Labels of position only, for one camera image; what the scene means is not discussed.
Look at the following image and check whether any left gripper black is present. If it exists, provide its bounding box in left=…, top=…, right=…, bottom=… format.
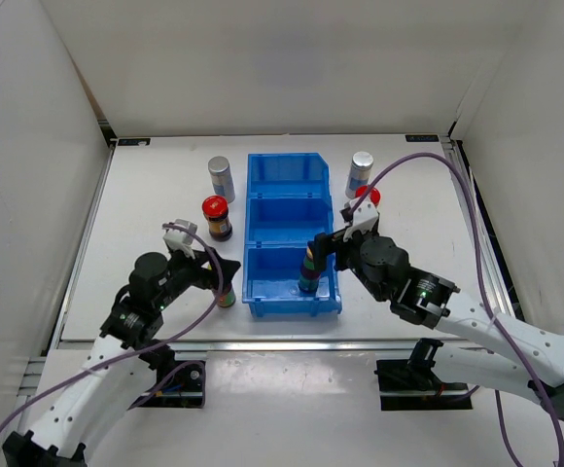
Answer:
left=154, top=242, right=240, bottom=310

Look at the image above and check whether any yellow-cap sauce bottle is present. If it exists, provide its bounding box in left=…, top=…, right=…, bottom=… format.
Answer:
left=208, top=263, right=237, bottom=308
left=298, top=245, right=322, bottom=294

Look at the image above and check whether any red-lid sauce jar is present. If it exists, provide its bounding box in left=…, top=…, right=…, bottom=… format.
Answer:
left=354, top=185, right=381, bottom=207
left=201, top=195, right=232, bottom=241

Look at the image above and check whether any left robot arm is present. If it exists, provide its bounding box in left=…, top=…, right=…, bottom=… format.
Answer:
left=2, top=248, right=240, bottom=466

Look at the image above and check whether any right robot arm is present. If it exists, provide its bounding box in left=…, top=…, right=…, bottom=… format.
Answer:
left=308, top=231, right=564, bottom=421

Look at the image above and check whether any blue bin near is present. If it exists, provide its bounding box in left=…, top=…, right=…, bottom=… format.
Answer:
left=242, top=243, right=342, bottom=318

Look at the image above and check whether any blue bin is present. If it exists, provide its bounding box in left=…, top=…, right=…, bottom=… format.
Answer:
left=244, top=198, right=334, bottom=246
left=242, top=243, right=342, bottom=318
left=247, top=153, right=331, bottom=200

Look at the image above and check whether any blue bin middle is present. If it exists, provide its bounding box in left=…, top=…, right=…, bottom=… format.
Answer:
left=244, top=198, right=334, bottom=246

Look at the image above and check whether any right silver-capped spice shaker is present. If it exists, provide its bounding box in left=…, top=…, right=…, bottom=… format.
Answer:
left=345, top=151, right=374, bottom=199

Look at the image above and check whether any silver-capped spice shaker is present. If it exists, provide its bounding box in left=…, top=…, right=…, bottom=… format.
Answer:
left=207, top=156, right=235, bottom=203
left=345, top=151, right=374, bottom=199

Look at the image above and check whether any blue bin far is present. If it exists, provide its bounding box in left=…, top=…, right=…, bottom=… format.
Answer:
left=247, top=153, right=331, bottom=200

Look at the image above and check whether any left silver-capped spice shaker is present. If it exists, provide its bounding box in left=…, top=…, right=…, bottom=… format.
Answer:
left=207, top=156, right=235, bottom=203

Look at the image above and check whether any right black corner label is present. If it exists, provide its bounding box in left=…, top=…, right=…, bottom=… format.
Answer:
left=405, top=134, right=440, bottom=144

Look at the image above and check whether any black corner label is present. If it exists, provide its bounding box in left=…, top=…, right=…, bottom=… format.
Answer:
left=405, top=134, right=440, bottom=144
left=118, top=138, right=151, bottom=147

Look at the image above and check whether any left black corner label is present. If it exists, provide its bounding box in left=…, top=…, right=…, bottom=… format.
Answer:
left=118, top=138, right=151, bottom=147

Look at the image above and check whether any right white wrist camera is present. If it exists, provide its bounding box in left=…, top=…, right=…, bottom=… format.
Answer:
left=340, top=198, right=379, bottom=242

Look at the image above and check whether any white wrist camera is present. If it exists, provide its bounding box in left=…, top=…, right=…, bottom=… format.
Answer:
left=163, top=219, right=197, bottom=259
left=340, top=198, right=379, bottom=242

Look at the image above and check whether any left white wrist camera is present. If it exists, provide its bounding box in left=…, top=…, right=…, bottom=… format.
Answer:
left=163, top=219, right=197, bottom=259

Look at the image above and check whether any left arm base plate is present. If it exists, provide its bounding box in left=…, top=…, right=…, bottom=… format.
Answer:
left=129, top=360, right=206, bottom=410

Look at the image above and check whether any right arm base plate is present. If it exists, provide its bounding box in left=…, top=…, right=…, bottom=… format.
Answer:
left=374, top=359, right=473, bottom=412

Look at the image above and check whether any right side aluminium rail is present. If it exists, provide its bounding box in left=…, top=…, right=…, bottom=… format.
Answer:
left=444, top=147, right=564, bottom=466

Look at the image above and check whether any aluminium table edge rail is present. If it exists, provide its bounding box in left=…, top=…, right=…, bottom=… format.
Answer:
left=42, top=338, right=484, bottom=355

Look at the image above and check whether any left side aluminium rail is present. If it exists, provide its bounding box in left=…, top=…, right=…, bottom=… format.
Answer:
left=17, top=139, right=117, bottom=402

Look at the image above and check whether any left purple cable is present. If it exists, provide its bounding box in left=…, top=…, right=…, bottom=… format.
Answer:
left=0, top=222, right=225, bottom=467

